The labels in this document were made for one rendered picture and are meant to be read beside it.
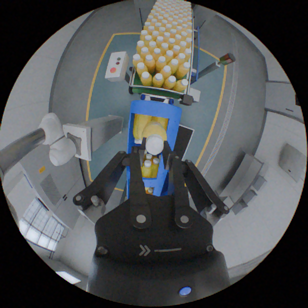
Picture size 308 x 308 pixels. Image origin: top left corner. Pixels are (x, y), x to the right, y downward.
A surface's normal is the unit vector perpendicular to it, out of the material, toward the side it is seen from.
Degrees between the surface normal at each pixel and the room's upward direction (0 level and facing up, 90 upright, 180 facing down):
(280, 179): 90
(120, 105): 0
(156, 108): 2
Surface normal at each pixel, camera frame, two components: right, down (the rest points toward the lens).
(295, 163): -0.97, -0.22
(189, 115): 0.00, 0.42
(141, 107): -0.47, 0.30
